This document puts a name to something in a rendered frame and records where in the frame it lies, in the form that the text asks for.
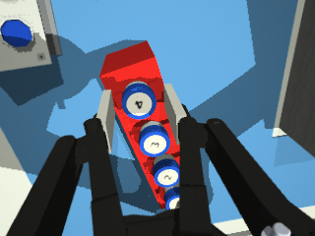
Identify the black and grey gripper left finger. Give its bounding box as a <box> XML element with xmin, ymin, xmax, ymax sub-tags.
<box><xmin>6</xmin><ymin>89</ymin><xmax>128</xmax><ymax>236</ymax></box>

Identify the blue screw cap with number 3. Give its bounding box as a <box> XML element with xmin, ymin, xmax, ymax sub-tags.
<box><xmin>139</xmin><ymin>125</ymin><xmax>170</xmax><ymax>157</ymax></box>

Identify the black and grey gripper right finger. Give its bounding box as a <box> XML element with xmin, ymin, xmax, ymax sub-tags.
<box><xmin>163</xmin><ymin>84</ymin><xmax>315</xmax><ymax>236</ymax></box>

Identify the blue flat mat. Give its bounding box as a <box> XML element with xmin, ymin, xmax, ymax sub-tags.
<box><xmin>0</xmin><ymin>0</ymin><xmax>315</xmax><ymax>215</ymax></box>

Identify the white button panel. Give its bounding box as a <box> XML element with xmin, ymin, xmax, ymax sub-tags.
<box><xmin>0</xmin><ymin>0</ymin><xmax>62</xmax><ymax>72</ymax></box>

